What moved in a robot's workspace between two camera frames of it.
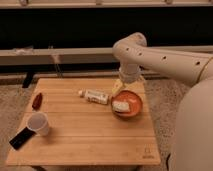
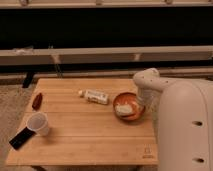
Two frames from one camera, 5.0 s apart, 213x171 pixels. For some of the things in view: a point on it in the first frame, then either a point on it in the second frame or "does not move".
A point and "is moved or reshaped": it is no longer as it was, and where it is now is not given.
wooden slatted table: x=87 y=122 does not move
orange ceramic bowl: x=134 y=100 is moved or reshaped
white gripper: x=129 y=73 -> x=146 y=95
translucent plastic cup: x=39 y=123 does not move
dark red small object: x=37 y=102 does not move
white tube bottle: x=94 y=96 does not move
